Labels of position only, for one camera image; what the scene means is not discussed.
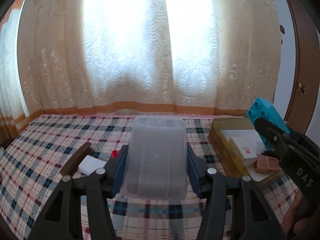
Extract cyan toy brick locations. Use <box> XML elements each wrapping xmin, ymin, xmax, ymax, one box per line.
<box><xmin>247</xmin><ymin>98</ymin><xmax>290</xmax><ymax>151</ymax></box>

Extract brass door knob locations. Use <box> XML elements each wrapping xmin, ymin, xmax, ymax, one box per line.
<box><xmin>298</xmin><ymin>83</ymin><xmax>306</xmax><ymax>94</ymax></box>

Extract black grey fabric pouch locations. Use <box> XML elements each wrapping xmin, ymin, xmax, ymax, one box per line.
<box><xmin>262</xmin><ymin>150</ymin><xmax>278</xmax><ymax>158</ymax></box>

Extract brown wooden door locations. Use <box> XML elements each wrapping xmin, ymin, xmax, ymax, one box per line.
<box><xmin>285</xmin><ymin>0</ymin><xmax>319</xmax><ymax>134</ymax></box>

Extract white box with red seal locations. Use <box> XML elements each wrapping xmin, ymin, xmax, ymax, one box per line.
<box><xmin>229</xmin><ymin>136</ymin><xmax>265</xmax><ymax>166</ymax></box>

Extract person right hand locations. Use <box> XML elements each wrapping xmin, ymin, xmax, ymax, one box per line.
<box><xmin>280</xmin><ymin>191</ymin><xmax>303</xmax><ymax>236</ymax></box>

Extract clear plastic container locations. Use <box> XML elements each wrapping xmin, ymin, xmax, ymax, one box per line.
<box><xmin>121</xmin><ymin>116</ymin><xmax>187</xmax><ymax>200</ymax></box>

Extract copper framed picture box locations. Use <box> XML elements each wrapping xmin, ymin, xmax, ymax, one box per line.
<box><xmin>254</xmin><ymin>155</ymin><xmax>281</xmax><ymax>173</ymax></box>

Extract cream lace curtain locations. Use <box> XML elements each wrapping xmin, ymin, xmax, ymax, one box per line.
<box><xmin>1</xmin><ymin>0</ymin><xmax>281</xmax><ymax>141</ymax></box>

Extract plaid tablecloth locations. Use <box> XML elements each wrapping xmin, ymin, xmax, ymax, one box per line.
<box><xmin>0</xmin><ymin>113</ymin><xmax>301</xmax><ymax>240</ymax></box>

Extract dark brown wooden stick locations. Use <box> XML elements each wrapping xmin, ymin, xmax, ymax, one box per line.
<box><xmin>60</xmin><ymin>142</ymin><xmax>92</xmax><ymax>177</ymax></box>

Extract white paper tray liner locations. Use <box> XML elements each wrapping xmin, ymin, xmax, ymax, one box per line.
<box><xmin>222</xmin><ymin>129</ymin><xmax>281</xmax><ymax>183</ymax></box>

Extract gold metal tin tray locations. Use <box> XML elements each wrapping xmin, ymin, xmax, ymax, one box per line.
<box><xmin>208</xmin><ymin>117</ymin><xmax>288</xmax><ymax>189</ymax></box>

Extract red toy brick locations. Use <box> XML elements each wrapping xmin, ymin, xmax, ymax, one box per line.
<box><xmin>111</xmin><ymin>150</ymin><xmax>119</xmax><ymax>158</ymax></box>

